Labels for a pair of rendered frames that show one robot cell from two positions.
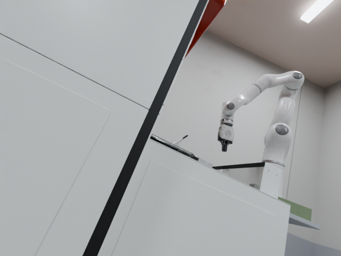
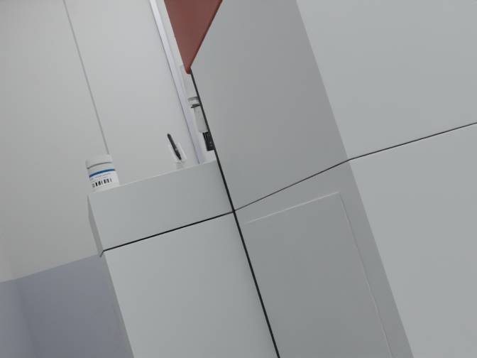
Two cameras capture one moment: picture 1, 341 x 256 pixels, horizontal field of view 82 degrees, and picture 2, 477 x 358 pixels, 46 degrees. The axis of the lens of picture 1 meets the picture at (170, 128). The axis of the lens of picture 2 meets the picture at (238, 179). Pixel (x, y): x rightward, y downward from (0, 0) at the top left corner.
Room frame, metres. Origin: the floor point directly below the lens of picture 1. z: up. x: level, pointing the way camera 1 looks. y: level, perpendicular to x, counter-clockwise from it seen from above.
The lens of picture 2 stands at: (1.20, 1.71, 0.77)
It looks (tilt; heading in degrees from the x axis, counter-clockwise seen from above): 5 degrees up; 267
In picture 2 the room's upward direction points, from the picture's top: 17 degrees counter-clockwise
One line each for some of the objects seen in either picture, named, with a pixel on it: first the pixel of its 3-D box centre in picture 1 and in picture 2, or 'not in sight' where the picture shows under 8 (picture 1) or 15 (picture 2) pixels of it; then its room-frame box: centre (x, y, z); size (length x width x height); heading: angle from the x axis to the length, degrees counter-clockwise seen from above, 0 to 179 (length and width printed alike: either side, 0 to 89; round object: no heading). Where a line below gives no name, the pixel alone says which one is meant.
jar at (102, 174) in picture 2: not in sight; (103, 175); (1.47, 0.22, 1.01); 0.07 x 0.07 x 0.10
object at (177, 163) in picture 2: (176, 146); (179, 162); (1.28, -0.08, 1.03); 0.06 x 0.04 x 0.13; 104
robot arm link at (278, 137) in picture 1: (276, 145); not in sight; (1.00, -0.60, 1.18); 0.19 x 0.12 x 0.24; 158
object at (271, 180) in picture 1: (229, 181); not in sight; (1.04, -0.40, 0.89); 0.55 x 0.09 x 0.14; 14
